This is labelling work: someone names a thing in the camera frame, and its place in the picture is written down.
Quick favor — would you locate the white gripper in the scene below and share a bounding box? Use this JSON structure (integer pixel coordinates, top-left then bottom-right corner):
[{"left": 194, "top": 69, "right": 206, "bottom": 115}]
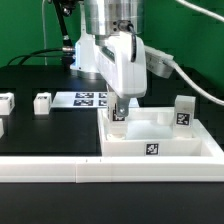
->
[{"left": 94, "top": 32, "right": 147, "bottom": 117}]

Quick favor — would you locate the white square tabletop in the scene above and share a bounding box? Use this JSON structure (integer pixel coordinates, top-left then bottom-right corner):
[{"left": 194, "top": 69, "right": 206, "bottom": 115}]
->
[{"left": 98, "top": 107, "right": 216, "bottom": 157}]

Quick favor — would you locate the white part at left edge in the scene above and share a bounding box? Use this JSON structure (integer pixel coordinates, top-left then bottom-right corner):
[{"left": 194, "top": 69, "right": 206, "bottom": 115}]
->
[{"left": 0, "top": 118, "right": 4, "bottom": 139}]

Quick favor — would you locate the white L-shaped fence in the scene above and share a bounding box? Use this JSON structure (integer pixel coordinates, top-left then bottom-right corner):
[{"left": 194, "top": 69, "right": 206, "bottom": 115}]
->
[{"left": 0, "top": 129, "right": 224, "bottom": 183}]

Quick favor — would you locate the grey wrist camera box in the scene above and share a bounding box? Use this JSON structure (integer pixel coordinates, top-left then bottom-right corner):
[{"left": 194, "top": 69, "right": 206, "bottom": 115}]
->
[{"left": 145, "top": 46, "right": 173, "bottom": 78}]

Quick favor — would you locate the white marker base plate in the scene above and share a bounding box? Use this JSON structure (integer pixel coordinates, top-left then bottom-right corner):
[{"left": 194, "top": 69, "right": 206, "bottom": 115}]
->
[{"left": 50, "top": 91, "right": 140, "bottom": 109}]

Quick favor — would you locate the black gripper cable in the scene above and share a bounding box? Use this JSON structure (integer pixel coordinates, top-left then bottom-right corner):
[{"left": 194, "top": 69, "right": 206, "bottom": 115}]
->
[{"left": 114, "top": 20, "right": 138, "bottom": 63}]

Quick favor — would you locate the black cable bundle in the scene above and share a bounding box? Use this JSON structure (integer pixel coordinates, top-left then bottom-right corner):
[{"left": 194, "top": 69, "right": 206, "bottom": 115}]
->
[{"left": 7, "top": 46, "right": 76, "bottom": 66}]

